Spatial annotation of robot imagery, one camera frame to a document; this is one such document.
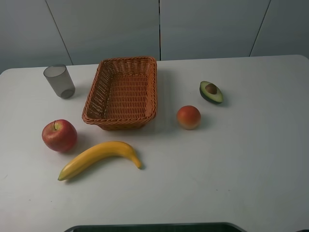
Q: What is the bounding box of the yellow banana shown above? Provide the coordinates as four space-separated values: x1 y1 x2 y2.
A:
58 141 142 181

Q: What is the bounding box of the orange wicker basket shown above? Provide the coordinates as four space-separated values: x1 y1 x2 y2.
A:
82 57 157 131

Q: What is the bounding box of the orange round bun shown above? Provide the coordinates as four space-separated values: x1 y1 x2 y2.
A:
177 105 201 130

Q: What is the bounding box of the halved avocado with pit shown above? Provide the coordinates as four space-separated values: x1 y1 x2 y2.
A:
199 81 224 104

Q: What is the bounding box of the red apple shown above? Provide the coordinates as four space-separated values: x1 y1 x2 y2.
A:
42 119 77 153

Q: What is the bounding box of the grey translucent plastic cup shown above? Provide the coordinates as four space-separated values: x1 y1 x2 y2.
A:
43 64 75 99

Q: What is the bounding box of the dark monitor edge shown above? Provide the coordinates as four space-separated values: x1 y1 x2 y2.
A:
65 222 245 232

